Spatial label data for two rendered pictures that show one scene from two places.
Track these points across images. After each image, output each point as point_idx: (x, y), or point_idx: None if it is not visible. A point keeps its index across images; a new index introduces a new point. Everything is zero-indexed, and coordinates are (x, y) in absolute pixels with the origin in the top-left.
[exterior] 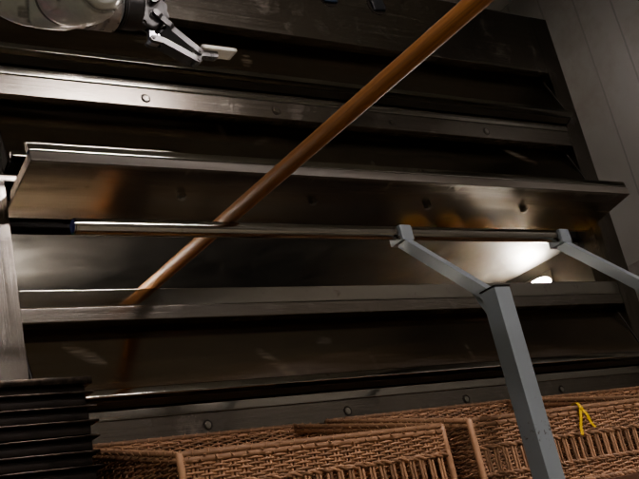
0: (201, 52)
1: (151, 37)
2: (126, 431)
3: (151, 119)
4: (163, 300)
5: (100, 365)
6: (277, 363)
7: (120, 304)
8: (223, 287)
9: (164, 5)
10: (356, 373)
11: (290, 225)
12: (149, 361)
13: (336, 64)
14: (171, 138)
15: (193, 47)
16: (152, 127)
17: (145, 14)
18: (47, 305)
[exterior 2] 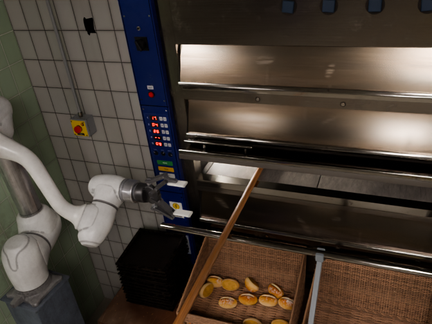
0: (172, 216)
1: (150, 208)
2: (234, 229)
3: (264, 104)
4: (254, 191)
5: (225, 208)
6: (303, 225)
7: (235, 189)
8: (285, 191)
9: (156, 194)
10: (340, 243)
11: (252, 242)
12: (245, 211)
13: (413, 63)
14: (270, 119)
15: (169, 213)
16: (262, 111)
17: (148, 198)
18: (206, 186)
